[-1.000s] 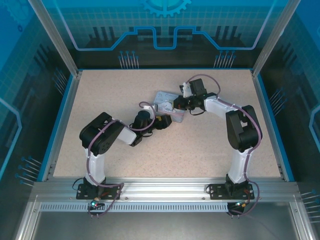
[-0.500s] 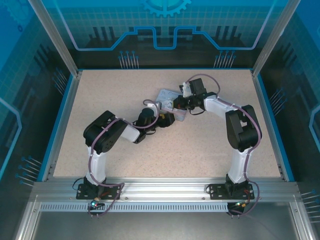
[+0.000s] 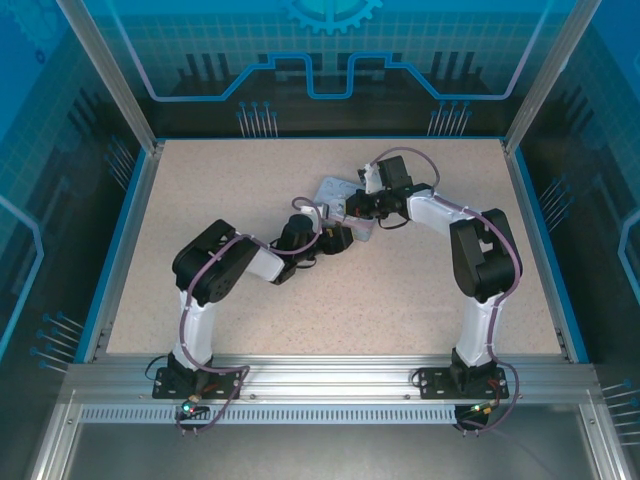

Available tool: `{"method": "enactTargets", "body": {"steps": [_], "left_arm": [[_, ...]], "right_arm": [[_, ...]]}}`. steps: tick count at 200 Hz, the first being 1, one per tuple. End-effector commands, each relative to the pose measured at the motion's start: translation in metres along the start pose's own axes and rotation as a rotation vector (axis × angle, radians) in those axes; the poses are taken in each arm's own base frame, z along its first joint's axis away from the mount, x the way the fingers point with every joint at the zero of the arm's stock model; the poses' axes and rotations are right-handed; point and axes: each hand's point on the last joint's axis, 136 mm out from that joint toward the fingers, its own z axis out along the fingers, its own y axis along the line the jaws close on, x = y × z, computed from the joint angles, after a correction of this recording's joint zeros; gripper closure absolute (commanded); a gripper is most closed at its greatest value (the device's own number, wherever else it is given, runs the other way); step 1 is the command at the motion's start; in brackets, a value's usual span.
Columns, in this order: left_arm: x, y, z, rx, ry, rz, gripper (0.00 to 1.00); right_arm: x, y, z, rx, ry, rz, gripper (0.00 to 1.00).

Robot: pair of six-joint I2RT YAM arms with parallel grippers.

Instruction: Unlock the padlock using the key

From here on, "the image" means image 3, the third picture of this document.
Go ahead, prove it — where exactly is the pale blue cartoon tin box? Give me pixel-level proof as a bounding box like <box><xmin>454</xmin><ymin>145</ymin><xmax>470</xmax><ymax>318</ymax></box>
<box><xmin>314</xmin><ymin>174</ymin><xmax>377</xmax><ymax>245</ymax></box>

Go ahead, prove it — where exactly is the small LED connector board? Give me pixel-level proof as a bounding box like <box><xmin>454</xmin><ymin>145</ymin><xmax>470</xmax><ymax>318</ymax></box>
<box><xmin>177</xmin><ymin>397</ymin><xmax>209</xmax><ymax>419</ymax></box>
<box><xmin>457</xmin><ymin>399</ymin><xmax>501</xmax><ymax>419</ymax></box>

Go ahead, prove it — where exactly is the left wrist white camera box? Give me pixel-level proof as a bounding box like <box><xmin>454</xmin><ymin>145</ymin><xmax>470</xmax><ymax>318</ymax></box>
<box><xmin>312</xmin><ymin>201</ymin><xmax>346</xmax><ymax>225</ymax></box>

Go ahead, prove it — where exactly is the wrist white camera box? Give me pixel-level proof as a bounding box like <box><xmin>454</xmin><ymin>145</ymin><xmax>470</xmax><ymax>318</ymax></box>
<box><xmin>312</xmin><ymin>201</ymin><xmax>346</xmax><ymax>225</ymax></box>
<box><xmin>357</xmin><ymin>162</ymin><xmax>382</xmax><ymax>194</ymax></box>

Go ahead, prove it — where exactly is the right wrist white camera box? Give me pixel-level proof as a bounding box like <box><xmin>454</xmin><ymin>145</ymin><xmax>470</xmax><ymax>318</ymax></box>
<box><xmin>357</xmin><ymin>162</ymin><xmax>382</xmax><ymax>194</ymax></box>

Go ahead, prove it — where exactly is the aluminium mounting rail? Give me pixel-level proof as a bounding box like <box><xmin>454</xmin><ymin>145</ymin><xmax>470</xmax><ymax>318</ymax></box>
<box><xmin>64</xmin><ymin>354</ymin><xmax>599</xmax><ymax>401</ymax></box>

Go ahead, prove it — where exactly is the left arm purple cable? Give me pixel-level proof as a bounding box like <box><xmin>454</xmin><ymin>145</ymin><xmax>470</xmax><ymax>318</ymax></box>
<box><xmin>174</xmin><ymin>197</ymin><xmax>325</xmax><ymax>436</ymax></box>

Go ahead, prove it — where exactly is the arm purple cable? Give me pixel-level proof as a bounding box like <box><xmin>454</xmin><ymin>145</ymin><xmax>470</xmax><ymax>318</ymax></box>
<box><xmin>174</xmin><ymin>197</ymin><xmax>325</xmax><ymax>436</ymax></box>
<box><xmin>367</xmin><ymin>146</ymin><xmax>522</xmax><ymax>436</ymax></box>

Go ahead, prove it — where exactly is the aluminium table side rail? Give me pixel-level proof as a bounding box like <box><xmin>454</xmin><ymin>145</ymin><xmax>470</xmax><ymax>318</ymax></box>
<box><xmin>82</xmin><ymin>142</ymin><xmax>166</xmax><ymax>364</ymax></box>
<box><xmin>501</xmin><ymin>142</ymin><xmax>576</xmax><ymax>364</ymax></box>

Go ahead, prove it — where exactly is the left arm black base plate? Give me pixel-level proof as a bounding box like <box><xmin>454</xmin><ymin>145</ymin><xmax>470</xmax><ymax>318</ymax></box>
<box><xmin>152</xmin><ymin>367</ymin><xmax>245</xmax><ymax>400</ymax></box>

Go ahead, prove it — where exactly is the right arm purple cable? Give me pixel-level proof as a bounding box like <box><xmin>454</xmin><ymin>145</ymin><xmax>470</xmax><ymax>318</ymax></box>
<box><xmin>367</xmin><ymin>146</ymin><xmax>522</xmax><ymax>436</ymax></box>

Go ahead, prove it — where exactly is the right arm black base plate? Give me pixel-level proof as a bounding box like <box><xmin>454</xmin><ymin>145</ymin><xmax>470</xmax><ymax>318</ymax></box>
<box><xmin>417</xmin><ymin>367</ymin><xmax>511</xmax><ymax>400</ymax></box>

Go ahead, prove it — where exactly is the slotted grey cable duct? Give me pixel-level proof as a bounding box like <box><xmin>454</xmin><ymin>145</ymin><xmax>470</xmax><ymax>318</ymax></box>
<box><xmin>79</xmin><ymin>405</ymin><xmax>459</xmax><ymax>422</ymax></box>

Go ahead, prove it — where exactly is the aluminium frame post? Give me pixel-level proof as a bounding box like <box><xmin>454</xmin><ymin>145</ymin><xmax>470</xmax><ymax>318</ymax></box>
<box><xmin>502</xmin><ymin>0</ymin><xmax>604</xmax><ymax>154</ymax></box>
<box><xmin>55</xmin><ymin>0</ymin><xmax>166</xmax><ymax>154</ymax></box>

